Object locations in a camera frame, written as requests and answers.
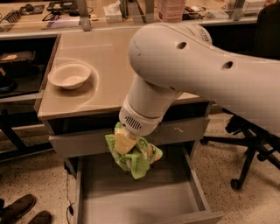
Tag grey top drawer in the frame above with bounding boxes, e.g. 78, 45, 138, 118
49, 116, 209, 158

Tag right brown shoe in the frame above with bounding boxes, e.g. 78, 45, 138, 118
28, 210, 52, 224

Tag black floor cable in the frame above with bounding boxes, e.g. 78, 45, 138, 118
65, 171, 75, 224

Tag white paper bowl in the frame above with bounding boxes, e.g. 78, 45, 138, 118
48, 62, 91, 90

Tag green rice chip bag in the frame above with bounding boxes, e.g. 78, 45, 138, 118
105, 122, 163, 179

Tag black coiled spring stand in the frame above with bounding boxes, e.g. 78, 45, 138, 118
1, 10, 21, 25

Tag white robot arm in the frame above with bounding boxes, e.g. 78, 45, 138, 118
115, 22, 280, 154

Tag pink stacked trays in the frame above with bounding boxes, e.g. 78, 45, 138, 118
156, 0, 185, 22

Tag grey metal frame post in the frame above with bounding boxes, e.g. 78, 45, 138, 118
76, 0, 91, 32

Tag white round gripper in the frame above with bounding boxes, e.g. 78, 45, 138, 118
115, 99, 163, 155

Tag open grey middle drawer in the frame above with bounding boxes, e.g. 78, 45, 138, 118
73, 143, 223, 224

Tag grey drawer cabinet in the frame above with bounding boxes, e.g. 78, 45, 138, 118
33, 24, 225, 224

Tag white tissue box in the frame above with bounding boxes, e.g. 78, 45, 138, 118
103, 0, 123, 23

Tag black office chair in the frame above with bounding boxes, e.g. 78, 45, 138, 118
200, 1, 280, 190

